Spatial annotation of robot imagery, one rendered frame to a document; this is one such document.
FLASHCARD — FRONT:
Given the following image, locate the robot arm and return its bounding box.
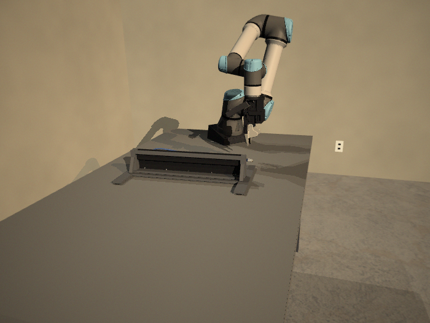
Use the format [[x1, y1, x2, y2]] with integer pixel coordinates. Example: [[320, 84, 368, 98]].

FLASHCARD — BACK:
[[217, 14, 293, 136]]

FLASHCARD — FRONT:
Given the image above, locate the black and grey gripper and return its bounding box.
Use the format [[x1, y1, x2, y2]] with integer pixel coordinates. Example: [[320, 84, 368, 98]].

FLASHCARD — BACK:
[[243, 96, 265, 146]]

